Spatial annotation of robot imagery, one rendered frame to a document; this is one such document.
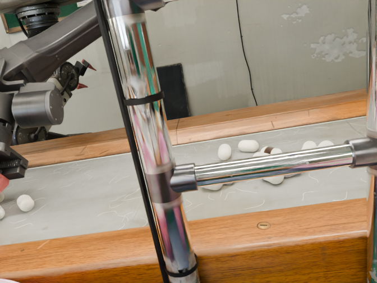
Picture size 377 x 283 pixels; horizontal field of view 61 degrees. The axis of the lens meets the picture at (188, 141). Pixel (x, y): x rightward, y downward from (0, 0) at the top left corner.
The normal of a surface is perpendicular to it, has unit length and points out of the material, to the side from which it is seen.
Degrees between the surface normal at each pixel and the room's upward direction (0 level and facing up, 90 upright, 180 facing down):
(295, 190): 0
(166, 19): 90
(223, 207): 0
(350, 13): 90
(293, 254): 90
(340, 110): 45
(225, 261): 90
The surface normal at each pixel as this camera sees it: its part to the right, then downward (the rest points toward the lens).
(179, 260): 0.11, 0.29
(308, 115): -0.15, -0.43
